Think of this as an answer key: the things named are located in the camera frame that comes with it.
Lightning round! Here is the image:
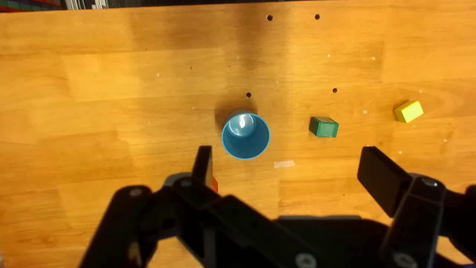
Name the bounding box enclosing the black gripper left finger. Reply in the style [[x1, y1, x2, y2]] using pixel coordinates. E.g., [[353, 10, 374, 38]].
[[81, 145, 319, 268]]

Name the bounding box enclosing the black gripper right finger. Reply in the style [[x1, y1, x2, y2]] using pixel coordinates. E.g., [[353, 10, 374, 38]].
[[357, 145, 476, 268]]

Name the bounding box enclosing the yellow wooden cube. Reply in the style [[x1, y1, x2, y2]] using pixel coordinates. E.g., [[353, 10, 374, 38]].
[[395, 101, 424, 123]]

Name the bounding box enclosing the blue plastic cup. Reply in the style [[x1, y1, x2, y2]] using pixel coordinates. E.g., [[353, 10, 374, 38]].
[[221, 111, 271, 160]]

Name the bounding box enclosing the green wooden cube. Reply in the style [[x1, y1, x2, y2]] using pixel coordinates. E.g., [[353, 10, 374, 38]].
[[310, 116, 340, 138]]

